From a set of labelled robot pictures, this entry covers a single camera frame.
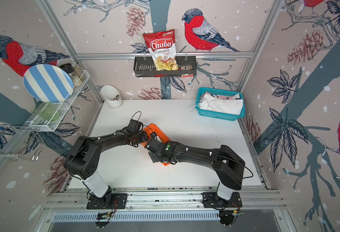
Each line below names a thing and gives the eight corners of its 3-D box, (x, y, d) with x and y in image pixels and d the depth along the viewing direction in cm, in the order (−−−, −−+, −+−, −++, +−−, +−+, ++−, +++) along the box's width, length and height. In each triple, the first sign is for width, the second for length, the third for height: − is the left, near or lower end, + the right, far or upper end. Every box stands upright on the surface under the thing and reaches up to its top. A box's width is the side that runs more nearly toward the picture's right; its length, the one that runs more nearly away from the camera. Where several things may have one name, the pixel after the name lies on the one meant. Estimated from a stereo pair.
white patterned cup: (105, 109, 117) (97, 95, 105) (110, 99, 125) (102, 84, 113) (121, 109, 117) (114, 95, 105) (124, 99, 125) (118, 84, 113)
